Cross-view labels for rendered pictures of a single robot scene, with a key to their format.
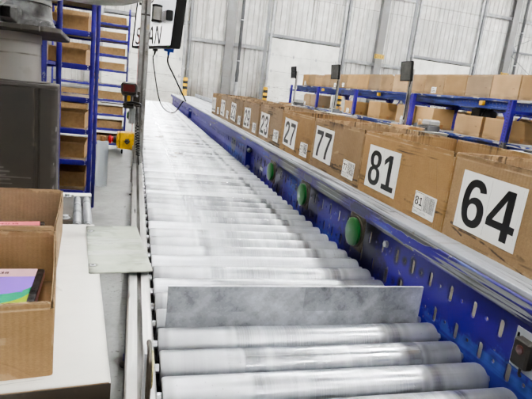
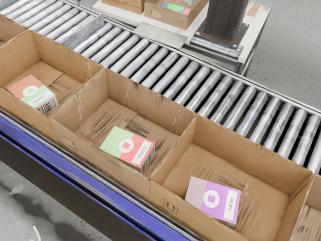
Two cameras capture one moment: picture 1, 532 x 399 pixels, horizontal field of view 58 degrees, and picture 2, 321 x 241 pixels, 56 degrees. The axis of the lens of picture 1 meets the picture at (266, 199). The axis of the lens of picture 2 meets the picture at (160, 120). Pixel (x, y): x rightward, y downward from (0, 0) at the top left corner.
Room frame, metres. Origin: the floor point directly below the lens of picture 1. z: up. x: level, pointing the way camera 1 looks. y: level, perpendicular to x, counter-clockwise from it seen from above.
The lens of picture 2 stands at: (2.07, -0.67, 1.82)
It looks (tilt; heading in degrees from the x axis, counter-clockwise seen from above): 52 degrees down; 135
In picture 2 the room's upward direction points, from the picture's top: 4 degrees clockwise
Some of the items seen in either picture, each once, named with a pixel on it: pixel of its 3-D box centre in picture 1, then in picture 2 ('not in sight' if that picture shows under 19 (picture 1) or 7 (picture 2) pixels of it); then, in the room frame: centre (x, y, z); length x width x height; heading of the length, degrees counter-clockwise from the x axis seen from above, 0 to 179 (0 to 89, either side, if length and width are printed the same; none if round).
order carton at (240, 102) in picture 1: (258, 115); not in sight; (3.07, 0.11, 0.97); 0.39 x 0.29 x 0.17; 16
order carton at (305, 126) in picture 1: (329, 138); (227, 188); (1.93, -0.22, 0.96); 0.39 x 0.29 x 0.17; 16
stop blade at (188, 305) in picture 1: (302, 309); (76, 39); (0.77, -0.08, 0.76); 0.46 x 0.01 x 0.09; 106
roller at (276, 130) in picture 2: (207, 187); (271, 140); (1.87, 0.23, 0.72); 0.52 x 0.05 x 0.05; 106
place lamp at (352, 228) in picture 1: (351, 231); not in sight; (1.15, -0.22, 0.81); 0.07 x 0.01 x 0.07; 16
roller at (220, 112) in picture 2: (218, 203); (219, 115); (1.62, 0.16, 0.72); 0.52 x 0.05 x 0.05; 106
